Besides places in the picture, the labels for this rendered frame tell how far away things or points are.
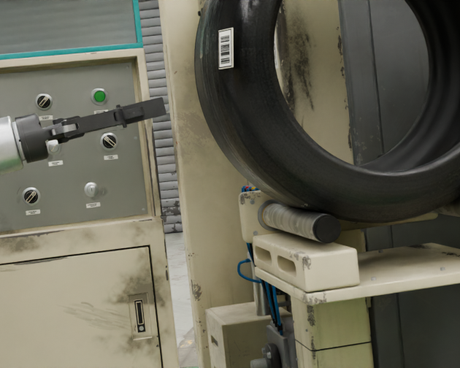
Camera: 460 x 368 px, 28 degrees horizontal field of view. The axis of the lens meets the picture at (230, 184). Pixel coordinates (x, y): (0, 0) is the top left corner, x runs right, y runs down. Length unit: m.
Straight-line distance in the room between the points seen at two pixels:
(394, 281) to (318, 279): 0.13
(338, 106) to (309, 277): 0.50
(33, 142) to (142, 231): 0.60
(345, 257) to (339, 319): 0.42
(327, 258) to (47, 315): 0.77
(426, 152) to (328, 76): 0.24
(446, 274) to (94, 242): 0.81
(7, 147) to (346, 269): 0.56
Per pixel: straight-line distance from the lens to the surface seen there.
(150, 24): 10.78
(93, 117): 1.45
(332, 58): 1.82
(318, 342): 1.84
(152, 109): 1.50
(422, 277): 1.49
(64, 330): 2.01
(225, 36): 1.43
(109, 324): 2.01
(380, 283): 1.47
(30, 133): 1.45
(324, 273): 1.43
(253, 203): 1.74
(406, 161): 1.77
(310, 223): 1.44
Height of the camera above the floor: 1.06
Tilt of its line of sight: 3 degrees down
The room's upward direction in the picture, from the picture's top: 6 degrees counter-clockwise
